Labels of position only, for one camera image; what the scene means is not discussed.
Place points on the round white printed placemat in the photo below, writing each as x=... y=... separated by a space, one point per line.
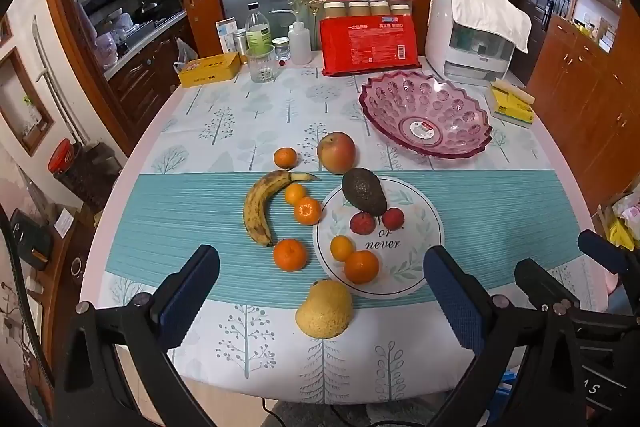
x=410 y=232

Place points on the clear glass cup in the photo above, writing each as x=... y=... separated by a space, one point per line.
x=261 y=67

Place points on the wooden cabinet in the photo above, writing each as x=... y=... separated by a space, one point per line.
x=580 y=107

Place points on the spotted yellow banana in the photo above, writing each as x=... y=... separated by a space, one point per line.
x=255 y=207

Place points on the yellow tin box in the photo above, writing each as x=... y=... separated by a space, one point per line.
x=207 y=69

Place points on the pink glass bowl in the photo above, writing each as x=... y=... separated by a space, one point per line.
x=425 y=117

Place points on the dark entry door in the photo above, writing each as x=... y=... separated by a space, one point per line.
x=525 y=7

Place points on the red apple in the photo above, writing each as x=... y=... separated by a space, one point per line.
x=336 y=153

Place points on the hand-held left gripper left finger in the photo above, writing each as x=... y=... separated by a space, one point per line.
x=184 y=294

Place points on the dark avocado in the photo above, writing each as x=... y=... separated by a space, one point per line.
x=364 y=191

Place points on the small glass jar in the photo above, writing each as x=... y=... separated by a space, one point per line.
x=281 y=49

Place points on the white towel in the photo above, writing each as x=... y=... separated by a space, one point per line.
x=495 y=9

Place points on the white countertop appliance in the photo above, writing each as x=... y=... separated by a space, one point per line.
x=440 y=37

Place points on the yellow tissue pack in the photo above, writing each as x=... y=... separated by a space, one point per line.
x=510 y=107

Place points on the red paper cup packet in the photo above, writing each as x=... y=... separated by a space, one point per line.
x=370 y=42

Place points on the yellow pear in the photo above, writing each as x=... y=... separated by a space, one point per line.
x=324 y=309

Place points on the yellow bag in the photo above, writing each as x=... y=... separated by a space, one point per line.
x=622 y=222

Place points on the white carton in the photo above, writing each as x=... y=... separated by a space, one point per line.
x=226 y=34

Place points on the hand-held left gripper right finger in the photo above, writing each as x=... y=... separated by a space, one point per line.
x=452 y=302

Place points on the green-label clear bottle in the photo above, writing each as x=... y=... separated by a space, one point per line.
x=258 y=34

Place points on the red lychee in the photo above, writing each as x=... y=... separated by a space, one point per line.
x=362 y=223
x=395 y=217

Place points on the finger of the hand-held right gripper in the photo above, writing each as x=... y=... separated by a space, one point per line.
x=602 y=252
x=542 y=284

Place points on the clear plastic bag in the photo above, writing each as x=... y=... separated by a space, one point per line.
x=185 y=57

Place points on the metal can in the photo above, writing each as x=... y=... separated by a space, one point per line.
x=241 y=44

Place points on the white squeeze bottle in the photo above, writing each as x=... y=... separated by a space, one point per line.
x=300 y=44

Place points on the small yellow-orange tangerine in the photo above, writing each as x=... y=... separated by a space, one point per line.
x=342 y=248
x=295 y=194

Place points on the tree-print tablecloth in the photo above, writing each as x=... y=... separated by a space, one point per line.
x=225 y=107

